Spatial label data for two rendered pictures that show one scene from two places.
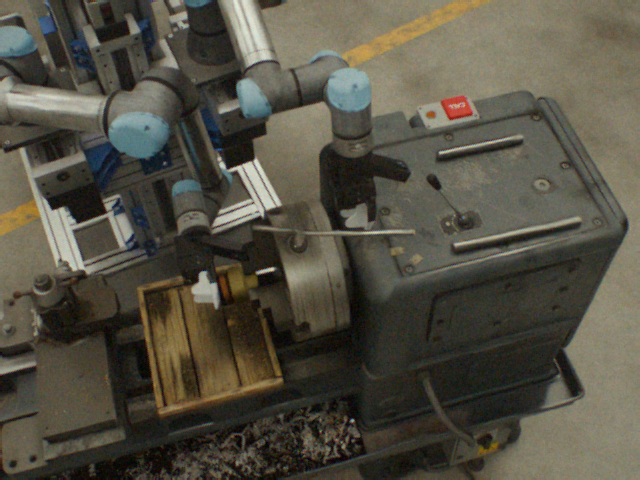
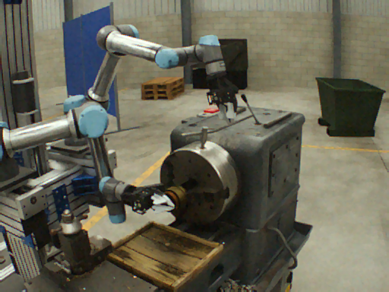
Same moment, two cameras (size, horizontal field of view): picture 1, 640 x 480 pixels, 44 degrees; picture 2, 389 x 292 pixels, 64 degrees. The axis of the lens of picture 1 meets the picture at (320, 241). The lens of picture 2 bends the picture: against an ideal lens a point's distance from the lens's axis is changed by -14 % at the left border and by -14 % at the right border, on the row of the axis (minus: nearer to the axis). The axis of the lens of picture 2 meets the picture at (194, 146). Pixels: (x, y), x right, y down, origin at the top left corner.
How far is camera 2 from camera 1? 1.33 m
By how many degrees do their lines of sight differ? 48
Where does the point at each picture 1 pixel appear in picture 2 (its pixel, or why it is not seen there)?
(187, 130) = (101, 142)
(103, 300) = (97, 240)
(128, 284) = not seen: outside the picture
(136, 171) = (55, 220)
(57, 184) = (30, 207)
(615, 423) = (307, 271)
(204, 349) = (166, 258)
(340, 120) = (213, 51)
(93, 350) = (109, 269)
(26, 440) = not seen: outside the picture
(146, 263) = not seen: outside the picture
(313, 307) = (228, 175)
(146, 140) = (101, 118)
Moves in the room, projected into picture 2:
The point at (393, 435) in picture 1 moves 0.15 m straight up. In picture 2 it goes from (265, 282) to (267, 258)
